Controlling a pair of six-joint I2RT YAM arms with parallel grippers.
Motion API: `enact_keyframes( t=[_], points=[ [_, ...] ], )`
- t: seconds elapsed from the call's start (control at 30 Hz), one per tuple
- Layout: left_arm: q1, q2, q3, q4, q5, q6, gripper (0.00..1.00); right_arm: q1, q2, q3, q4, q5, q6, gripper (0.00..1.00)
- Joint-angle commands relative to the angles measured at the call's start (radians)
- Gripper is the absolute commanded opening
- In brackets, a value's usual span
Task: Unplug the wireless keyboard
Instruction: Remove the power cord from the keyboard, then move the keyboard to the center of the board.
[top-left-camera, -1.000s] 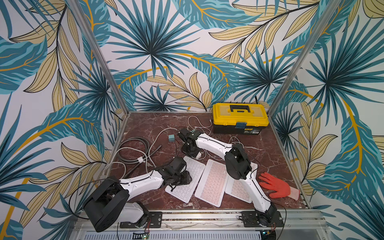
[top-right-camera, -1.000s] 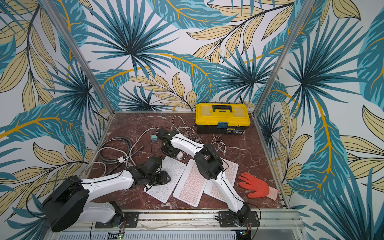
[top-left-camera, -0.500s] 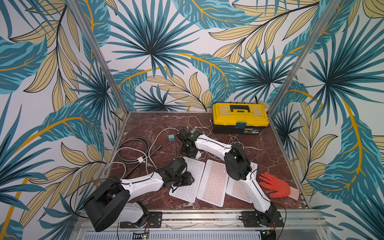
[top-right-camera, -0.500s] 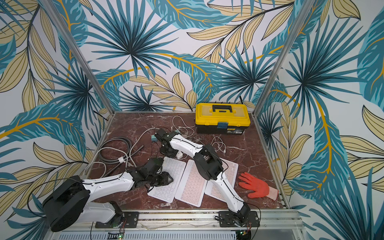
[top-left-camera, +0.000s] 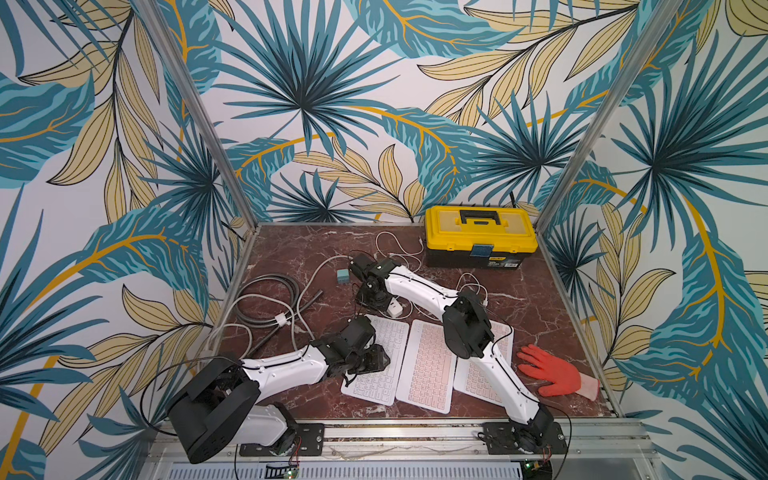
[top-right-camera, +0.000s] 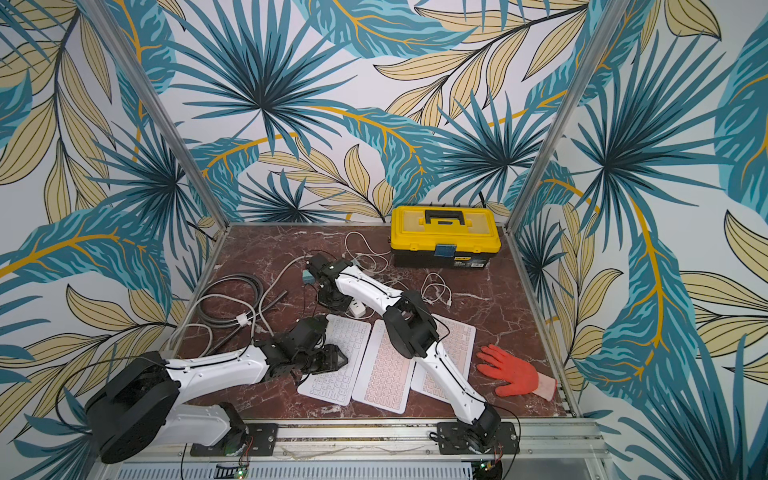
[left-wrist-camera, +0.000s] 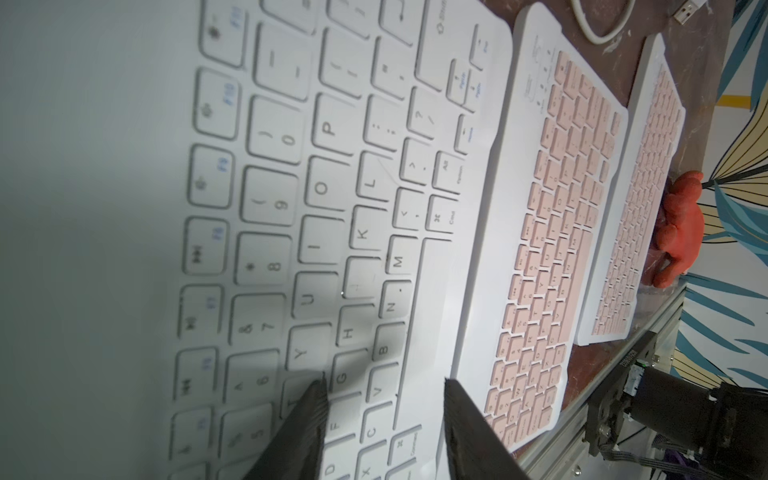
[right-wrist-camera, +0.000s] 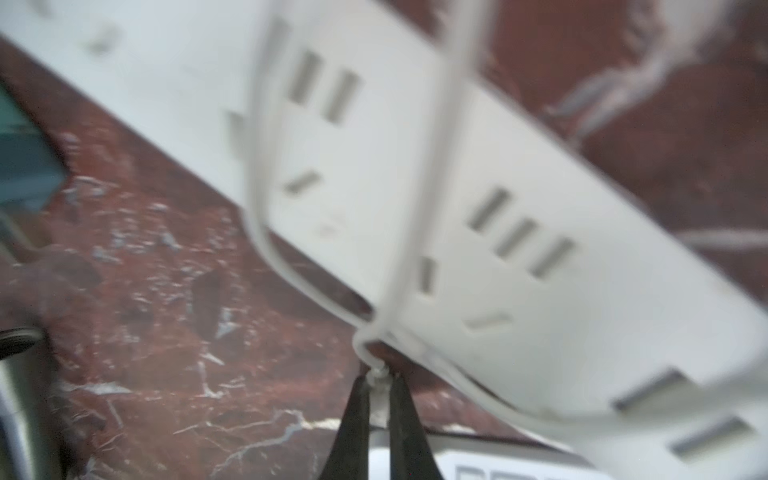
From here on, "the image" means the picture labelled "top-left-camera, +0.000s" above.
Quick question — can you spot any black coiled cable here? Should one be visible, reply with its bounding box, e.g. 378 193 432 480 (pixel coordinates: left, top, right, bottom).
230 273 325 328

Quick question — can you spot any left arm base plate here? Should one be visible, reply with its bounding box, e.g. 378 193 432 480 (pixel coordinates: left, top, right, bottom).
238 423 326 458

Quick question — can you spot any pink keyboard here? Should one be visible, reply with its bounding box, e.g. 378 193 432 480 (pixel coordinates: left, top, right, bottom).
453 321 514 406
395 320 456 414

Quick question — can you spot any red work glove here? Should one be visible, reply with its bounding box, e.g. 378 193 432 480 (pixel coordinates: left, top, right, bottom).
517 344 600 401

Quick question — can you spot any white power strip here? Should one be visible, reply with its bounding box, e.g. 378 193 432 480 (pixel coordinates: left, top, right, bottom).
386 299 403 319

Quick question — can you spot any yellow black toolbox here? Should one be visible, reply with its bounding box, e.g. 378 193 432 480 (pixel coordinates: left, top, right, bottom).
425 206 538 269

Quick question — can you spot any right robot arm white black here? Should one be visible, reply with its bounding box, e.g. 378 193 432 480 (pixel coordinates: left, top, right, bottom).
349 253 569 454

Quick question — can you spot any pink keyboard middle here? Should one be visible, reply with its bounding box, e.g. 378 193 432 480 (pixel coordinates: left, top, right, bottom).
395 320 456 414

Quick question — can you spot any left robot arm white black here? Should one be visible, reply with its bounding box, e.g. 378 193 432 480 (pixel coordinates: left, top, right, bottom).
168 316 391 464

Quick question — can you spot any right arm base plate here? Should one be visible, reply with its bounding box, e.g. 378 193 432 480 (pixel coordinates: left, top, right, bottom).
477 422 568 456

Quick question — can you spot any white wireless keyboard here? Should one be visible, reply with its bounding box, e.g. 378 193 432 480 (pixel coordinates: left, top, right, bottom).
341 315 409 406

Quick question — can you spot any pink keyboard right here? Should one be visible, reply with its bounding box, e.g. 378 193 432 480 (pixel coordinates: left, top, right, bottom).
453 321 514 406

